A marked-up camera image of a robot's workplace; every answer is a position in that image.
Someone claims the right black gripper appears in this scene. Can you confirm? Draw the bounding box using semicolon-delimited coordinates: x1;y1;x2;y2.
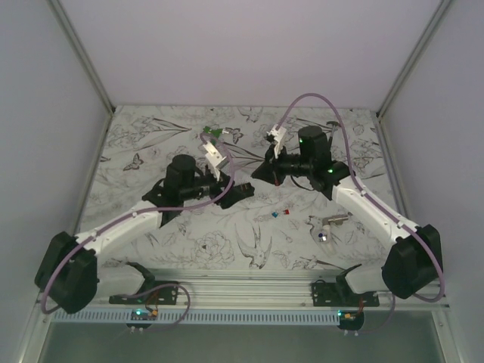
252;141;312;186

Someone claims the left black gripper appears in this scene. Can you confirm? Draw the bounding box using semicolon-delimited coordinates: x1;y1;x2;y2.
181;167;245;209

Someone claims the black fuse box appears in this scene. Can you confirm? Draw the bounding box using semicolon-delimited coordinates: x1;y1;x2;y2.
218;182;255;209

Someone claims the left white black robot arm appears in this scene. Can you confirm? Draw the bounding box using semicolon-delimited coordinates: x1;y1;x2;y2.
34;154;237;314

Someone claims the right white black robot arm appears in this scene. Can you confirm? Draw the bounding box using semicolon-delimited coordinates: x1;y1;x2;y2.
252;126;445;306

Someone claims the floral patterned table mat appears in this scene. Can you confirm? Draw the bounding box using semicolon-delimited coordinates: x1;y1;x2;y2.
80;106;394;270

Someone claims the small black hammer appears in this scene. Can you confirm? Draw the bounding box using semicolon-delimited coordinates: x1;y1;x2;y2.
327;121;340;133

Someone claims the white blue capped part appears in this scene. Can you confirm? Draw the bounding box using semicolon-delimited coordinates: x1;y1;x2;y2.
316;225;331;244

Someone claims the silver metal cylinder part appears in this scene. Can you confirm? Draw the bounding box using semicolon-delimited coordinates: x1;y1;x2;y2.
323;214;349;225

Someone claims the left controller board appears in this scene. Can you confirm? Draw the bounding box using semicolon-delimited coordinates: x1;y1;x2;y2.
126;309;157;330

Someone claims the controller board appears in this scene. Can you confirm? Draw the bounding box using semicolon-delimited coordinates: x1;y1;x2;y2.
126;309;157;330
337;311;365;332

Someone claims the right controller board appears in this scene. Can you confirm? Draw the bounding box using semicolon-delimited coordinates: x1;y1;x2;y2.
337;311;365;332

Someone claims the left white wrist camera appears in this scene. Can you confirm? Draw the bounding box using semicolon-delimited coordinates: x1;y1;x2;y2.
203;141;228;182

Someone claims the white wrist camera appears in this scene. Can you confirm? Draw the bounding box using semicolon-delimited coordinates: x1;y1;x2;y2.
203;141;228;182
266;124;287;159

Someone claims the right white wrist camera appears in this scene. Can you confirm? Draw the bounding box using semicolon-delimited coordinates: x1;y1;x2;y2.
266;124;287;159

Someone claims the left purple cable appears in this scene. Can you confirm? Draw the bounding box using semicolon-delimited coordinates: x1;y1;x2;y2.
40;136;234;314

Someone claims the purple cable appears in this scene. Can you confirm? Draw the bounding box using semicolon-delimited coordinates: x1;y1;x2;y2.
278;92;445;302
40;136;234;314

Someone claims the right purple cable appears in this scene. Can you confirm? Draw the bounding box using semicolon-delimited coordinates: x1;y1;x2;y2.
278;92;445;302

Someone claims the aluminium rail frame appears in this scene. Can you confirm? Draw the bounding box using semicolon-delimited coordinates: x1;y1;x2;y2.
33;268;451;312

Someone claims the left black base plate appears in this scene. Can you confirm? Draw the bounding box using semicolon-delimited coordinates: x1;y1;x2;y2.
109;281;178;306

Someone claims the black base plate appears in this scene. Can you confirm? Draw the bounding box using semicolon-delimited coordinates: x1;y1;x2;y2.
109;281;178;306
310;280;380;307

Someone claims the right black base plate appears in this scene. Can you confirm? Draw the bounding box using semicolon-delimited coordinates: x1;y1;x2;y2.
310;280;380;307

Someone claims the slotted grey cable duct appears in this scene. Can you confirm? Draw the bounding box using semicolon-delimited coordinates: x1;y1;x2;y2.
52;308;339;326

